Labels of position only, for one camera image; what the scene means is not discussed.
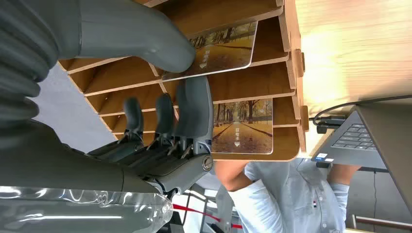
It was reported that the wooden card organizer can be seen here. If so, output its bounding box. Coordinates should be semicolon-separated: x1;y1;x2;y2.
58;0;310;162

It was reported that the person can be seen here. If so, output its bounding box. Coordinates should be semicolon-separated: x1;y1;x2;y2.
215;157;363;233

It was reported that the grey pillar stand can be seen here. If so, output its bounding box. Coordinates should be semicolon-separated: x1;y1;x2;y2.
215;184;242;233

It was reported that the grey laptop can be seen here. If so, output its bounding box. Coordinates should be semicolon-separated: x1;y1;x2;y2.
310;97;412;215

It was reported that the black laptop cable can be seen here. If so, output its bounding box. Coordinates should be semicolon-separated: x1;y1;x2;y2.
312;94;412;134

